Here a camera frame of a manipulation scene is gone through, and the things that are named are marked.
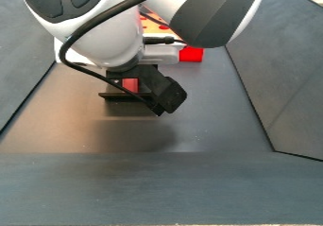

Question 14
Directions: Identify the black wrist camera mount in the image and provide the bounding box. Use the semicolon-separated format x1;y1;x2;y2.
116;65;187;116

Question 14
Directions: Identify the black cable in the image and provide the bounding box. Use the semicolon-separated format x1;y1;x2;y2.
57;0;185;116

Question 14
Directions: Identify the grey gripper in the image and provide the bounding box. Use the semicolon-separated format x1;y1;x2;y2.
140;33;187;65

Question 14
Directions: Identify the red hexagonal prism peg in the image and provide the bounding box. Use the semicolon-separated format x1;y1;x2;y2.
123;78;139;93

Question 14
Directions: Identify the red shape sorter block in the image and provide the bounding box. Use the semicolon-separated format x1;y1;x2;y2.
140;6;204;62

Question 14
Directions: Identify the black curved holder stand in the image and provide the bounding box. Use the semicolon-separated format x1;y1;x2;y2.
97;69;153;102

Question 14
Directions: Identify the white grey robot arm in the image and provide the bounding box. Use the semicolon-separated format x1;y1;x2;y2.
24;0;263;70

